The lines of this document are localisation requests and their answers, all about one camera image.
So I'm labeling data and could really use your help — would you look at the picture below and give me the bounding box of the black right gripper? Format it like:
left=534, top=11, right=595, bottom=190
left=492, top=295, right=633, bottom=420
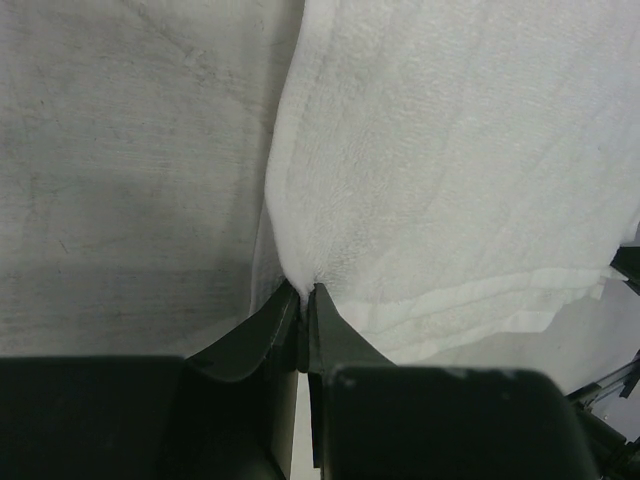
left=610, top=246, right=640, bottom=293

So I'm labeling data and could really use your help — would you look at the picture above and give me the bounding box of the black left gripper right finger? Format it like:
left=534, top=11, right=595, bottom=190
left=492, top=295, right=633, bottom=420
left=305, top=284, right=395, bottom=470

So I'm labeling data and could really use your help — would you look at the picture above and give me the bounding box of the white terry towel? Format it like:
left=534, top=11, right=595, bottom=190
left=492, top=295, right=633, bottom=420
left=255, top=1, right=639, bottom=363

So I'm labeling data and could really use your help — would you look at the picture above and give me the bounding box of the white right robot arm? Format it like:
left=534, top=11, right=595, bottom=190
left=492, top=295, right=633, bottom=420
left=567, top=245, right=639, bottom=479

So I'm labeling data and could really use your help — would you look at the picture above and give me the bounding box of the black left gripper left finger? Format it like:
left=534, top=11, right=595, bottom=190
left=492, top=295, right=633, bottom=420
left=184, top=282, right=299, bottom=479

